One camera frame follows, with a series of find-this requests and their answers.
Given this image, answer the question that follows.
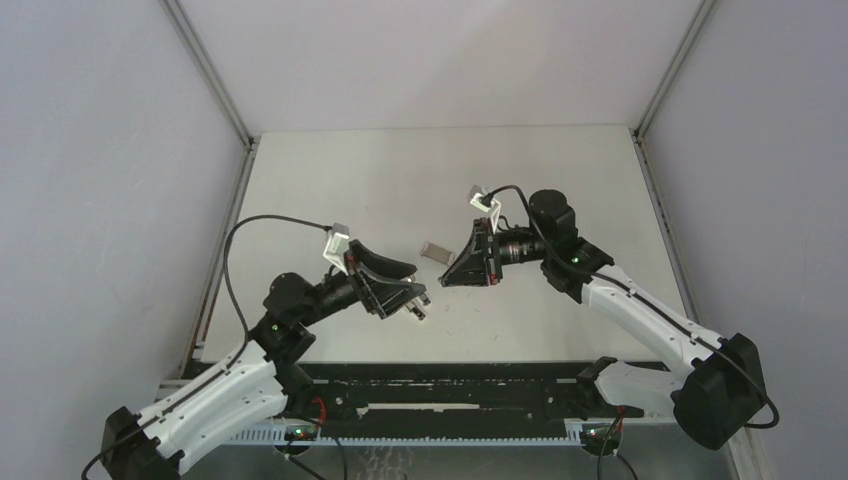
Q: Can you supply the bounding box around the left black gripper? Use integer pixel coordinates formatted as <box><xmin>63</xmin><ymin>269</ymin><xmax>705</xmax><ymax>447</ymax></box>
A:
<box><xmin>298</xmin><ymin>240</ymin><xmax>425</xmax><ymax>327</ymax></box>

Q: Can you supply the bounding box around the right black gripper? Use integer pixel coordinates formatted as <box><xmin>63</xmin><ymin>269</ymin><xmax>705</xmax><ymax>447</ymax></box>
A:
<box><xmin>441</xmin><ymin>218</ymin><xmax>550</xmax><ymax>287</ymax></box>

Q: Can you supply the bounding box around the pink stapler top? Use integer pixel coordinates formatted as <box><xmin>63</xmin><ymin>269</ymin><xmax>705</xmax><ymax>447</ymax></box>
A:
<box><xmin>406</xmin><ymin>306</ymin><xmax>427</xmax><ymax>321</ymax></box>

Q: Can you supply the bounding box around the white stapler base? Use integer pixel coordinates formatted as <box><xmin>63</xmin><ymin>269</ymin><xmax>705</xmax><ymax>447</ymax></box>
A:
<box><xmin>415</xmin><ymin>293</ymin><xmax>431</xmax><ymax>307</ymax></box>

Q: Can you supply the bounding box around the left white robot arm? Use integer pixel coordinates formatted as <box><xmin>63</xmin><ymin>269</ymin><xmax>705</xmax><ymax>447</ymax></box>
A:
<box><xmin>95</xmin><ymin>240</ymin><xmax>426</xmax><ymax>479</ymax></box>

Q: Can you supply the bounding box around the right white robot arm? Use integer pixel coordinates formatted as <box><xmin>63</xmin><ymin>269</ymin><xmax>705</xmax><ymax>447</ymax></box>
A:
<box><xmin>439</xmin><ymin>186</ymin><xmax>780</xmax><ymax>450</ymax></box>

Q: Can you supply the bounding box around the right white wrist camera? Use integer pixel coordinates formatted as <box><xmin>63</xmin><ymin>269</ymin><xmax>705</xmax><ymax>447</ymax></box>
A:
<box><xmin>468</xmin><ymin>185</ymin><xmax>502</xmax><ymax>234</ymax></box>

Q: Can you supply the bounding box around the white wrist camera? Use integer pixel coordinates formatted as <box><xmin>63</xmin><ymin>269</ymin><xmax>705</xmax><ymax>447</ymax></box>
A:
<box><xmin>322</xmin><ymin>223</ymin><xmax>351</xmax><ymax>274</ymax></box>
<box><xmin>468</xmin><ymin>185</ymin><xmax>502</xmax><ymax>234</ymax></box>

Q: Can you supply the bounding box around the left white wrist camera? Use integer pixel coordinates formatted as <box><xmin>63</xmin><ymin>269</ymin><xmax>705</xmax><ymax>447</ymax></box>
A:
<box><xmin>322</xmin><ymin>223</ymin><xmax>351</xmax><ymax>274</ymax></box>

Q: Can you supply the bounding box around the right black camera cable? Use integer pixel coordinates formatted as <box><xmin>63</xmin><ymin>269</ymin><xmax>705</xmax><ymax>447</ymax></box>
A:
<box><xmin>483</xmin><ymin>184</ymin><xmax>782</xmax><ymax>431</ymax></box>

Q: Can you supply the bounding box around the black camera cable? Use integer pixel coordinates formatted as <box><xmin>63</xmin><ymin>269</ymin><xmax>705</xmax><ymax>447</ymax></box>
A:
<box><xmin>483</xmin><ymin>184</ymin><xmax>782</xmax><ymax>431</ymax></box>
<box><xmin>80</xmin><ymin>214</ymin><xmax>334</xmax><ymax>480</ymax></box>

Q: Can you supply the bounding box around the black front mounting rail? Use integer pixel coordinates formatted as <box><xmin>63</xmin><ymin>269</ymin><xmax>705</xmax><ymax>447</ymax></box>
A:
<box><xmin>182</xmin><ymin>357</ymin><xmax>647</xmax><ymax>442</ymax></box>

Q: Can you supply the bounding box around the left black camera cable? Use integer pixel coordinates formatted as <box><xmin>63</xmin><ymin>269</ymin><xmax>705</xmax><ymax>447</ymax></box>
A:
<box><xmin>80</xmin><ymin>214</ymin><xmax>334</xmax><ymax>480</ymax></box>

